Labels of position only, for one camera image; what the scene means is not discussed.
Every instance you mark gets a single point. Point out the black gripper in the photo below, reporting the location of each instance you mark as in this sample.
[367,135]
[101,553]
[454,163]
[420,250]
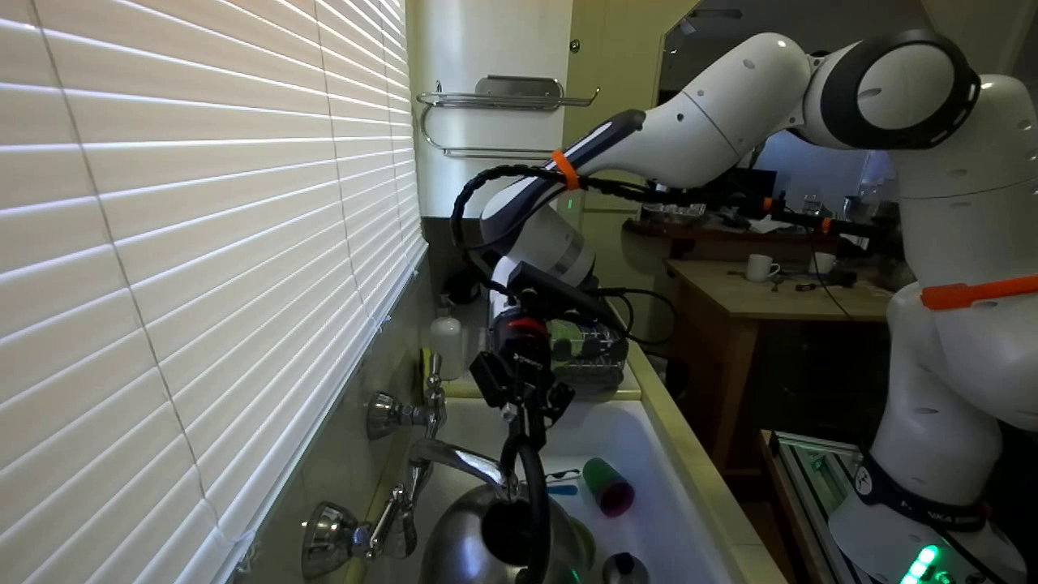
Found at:
[523,375]

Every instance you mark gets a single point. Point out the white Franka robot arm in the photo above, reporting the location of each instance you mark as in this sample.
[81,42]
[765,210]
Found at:
[961,324]

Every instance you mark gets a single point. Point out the white kitchen sink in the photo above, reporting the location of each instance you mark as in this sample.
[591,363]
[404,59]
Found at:
[669,519]

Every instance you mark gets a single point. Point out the green and pink cup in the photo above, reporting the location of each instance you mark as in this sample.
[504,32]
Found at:
[608,488]

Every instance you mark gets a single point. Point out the small pump soap bottle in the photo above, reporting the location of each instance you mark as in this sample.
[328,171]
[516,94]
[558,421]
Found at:
[446,346]

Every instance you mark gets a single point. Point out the wooden table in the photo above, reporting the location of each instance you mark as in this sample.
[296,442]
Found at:
[736,301]

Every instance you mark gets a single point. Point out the white mug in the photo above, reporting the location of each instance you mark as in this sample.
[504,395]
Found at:
[762,266]
[824,263]

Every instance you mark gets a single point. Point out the metal paper towel holder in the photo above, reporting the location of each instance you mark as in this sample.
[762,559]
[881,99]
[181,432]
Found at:
[509,94]

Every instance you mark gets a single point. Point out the white window blind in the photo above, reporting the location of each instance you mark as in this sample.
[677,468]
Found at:
[164,271]

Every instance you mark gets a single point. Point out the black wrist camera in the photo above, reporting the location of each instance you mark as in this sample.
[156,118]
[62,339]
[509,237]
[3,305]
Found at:
[555,290]

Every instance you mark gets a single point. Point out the chrome wall faucet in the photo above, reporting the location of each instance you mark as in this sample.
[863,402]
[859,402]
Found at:
[345,536]

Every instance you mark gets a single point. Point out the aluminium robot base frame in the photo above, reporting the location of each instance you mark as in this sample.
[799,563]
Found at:
[812,488]

